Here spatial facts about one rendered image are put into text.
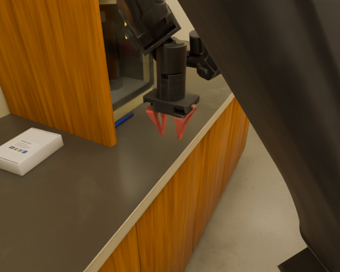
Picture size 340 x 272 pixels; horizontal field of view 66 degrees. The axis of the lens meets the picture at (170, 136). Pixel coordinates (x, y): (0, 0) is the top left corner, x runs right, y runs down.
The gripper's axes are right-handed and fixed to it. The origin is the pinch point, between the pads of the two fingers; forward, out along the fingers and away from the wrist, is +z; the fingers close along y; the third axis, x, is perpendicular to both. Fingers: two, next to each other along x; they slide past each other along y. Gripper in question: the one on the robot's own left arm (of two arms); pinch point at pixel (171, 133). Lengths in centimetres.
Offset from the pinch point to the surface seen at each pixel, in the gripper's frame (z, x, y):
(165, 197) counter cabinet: 30.6, -8.1, 6.4
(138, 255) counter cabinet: 39.0, 8.4, 6.3
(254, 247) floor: 110, -65, -22
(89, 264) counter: 15.5, 26.0, 3.5
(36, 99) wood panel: 6, -6, 55
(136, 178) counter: 15.6, 2.1, 9.4
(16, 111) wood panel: 14, -6, 69
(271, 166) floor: 110, -149, -18
